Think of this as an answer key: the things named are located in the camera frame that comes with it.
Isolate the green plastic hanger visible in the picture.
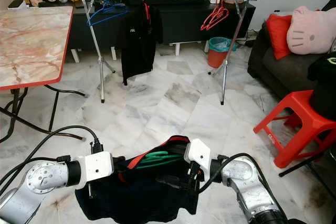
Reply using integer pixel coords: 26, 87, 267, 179
139, 150, 185, 168

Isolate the navy shirt red collar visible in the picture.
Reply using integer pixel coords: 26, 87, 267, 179
75, 135, 196, 224

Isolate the red plastic hanger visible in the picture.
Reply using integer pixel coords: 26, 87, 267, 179
201, 0, 227, 31
204, 0, 231, 29

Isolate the blue plastic hanger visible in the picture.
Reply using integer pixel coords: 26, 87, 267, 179
87, 0, 130, 27

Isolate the black folding chair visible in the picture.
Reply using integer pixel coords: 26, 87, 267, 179
278, 148, 336, 178

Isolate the red plastic stool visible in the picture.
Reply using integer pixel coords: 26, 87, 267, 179
253, 90, 336, 169

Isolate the orange bin teal liner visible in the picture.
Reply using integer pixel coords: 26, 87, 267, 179
207, 37, 235, 69

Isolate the dark grey sofa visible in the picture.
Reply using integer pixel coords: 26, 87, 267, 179
247, 0, 336, 100

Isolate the black shirt red trim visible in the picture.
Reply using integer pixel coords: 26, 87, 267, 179
117, 2, 164, 86

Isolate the black TV cabinet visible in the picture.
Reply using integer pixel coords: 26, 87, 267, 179
31, 0, 256, 57

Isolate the red cushion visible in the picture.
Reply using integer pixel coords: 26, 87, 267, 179
265, 13, 295, 61

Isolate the pink cat face cushion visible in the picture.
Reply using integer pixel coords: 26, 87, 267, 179
287, 5, 336, 55

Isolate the marble folding table red rim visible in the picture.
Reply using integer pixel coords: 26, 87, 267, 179
0, 6, 88, 147

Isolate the small black box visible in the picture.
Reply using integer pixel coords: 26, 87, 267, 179
7, 0, 28, 9

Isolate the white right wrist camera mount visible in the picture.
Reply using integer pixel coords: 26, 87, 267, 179
183, 138, 212, 178

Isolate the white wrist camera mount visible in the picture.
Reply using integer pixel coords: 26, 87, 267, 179
183, 138, 212, 178
78, 151, 114, 190

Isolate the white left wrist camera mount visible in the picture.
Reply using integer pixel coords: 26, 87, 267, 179
78, 151, 114, 190

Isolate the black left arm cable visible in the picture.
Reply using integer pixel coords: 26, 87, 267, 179
0, 124, 102, 189

